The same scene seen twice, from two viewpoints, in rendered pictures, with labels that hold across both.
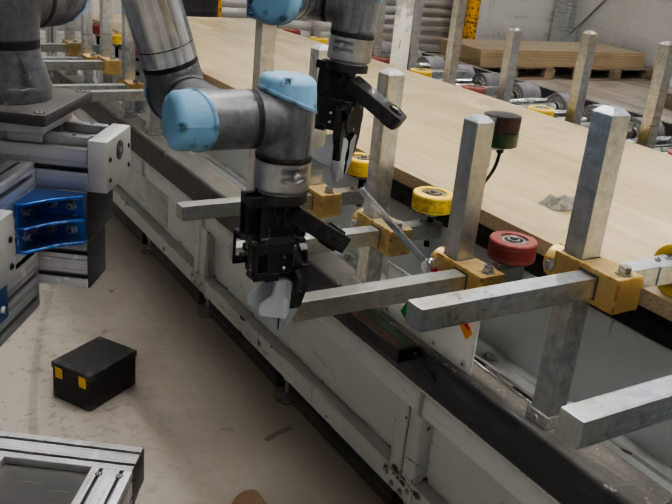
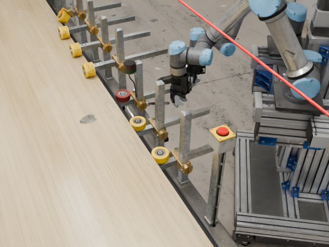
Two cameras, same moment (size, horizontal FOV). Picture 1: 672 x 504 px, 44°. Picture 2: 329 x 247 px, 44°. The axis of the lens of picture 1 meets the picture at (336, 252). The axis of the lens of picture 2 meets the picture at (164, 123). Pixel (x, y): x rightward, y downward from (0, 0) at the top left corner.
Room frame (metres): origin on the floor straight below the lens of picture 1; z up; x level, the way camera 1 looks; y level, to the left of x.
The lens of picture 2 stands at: (3.06, 0.11, 2.17)
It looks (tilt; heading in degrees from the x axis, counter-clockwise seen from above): 40 degrees down; 186
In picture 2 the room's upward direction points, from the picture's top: 1 degrees clockwise
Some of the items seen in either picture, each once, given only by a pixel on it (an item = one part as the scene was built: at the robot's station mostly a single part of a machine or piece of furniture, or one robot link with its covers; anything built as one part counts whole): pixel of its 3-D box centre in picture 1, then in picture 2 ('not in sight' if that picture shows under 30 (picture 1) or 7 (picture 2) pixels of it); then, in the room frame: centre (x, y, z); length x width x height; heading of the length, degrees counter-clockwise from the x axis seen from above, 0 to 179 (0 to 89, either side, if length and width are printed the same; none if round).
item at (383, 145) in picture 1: (377, 196); (159, 121); (1.51, -0.07, 0.89); 0.03 x 0.03 x 0.48; 33
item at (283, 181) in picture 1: (283, 175); not in sight; (1.06, 0.08, 1.05); 0.08 x 0.08 x 0.05
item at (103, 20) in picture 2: not in sight; (106, 52); (0.88, -0.47, 0.90); 0.03 x 0.03 x 0.48; 33
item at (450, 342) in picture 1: (426, 315); (146, 117); (1.31, -0.17, 0.75); 0.26 x 0.01 x 0.10; 33
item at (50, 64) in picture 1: (82, 65); not in sight; (2.89, 0.94, 0.83); 0.43 x 0.03 x 0.04; 123
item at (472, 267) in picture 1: (466, 274); (137, 100); (1.28, -0.22, 0.85); 0.13 x 0.06 x 0.05; 33
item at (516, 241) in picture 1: (508, 267); (123, 101); (1.31, -0.29, 0.85); 0.08 x 0.08 x 0.11
